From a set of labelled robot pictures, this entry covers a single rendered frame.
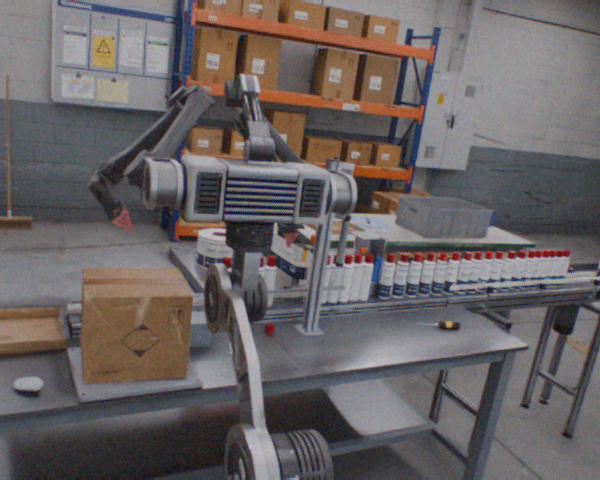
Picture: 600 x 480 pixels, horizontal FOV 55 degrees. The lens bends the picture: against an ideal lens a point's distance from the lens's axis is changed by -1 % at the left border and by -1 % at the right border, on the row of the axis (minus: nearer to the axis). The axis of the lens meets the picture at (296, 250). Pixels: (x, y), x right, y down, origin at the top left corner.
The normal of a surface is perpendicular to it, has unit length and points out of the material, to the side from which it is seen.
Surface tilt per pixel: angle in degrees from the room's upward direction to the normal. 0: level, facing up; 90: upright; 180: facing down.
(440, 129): 90
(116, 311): 90
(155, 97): 90
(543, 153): 90
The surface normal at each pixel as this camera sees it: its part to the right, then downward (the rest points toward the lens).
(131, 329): 0.36, 0.31
